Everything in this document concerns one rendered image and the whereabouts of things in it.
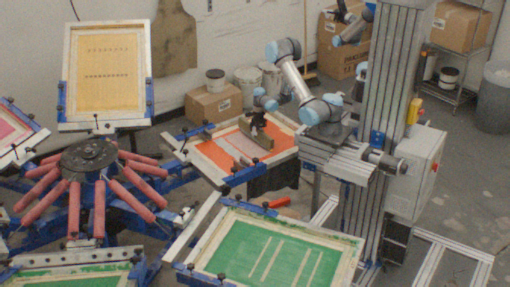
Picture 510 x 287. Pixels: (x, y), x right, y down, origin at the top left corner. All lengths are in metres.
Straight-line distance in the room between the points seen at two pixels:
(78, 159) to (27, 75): 2.07
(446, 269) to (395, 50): 1.69
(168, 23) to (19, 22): 1.34
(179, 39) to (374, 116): 2.66
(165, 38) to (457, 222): 3.10
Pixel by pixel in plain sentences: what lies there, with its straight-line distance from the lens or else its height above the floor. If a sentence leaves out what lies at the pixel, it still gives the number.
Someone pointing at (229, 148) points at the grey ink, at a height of 0.96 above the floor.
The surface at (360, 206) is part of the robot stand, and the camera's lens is 3.49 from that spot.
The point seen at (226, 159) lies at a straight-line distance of 3.37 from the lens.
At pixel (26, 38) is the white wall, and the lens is 4.75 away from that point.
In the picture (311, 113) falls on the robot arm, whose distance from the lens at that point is 2.88.
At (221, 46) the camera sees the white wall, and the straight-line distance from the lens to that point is 5.67.
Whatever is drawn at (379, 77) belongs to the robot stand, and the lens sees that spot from 3.01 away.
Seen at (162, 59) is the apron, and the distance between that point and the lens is 5.24.
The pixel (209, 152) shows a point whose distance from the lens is 3.44.
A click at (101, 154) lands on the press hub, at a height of 1.31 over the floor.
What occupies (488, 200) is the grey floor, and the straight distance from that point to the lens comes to 4.99.
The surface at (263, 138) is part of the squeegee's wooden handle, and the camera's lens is 3.43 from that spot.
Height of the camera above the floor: 2.91
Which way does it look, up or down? 34 degrees down
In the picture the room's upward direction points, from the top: 1 degrees clockwise
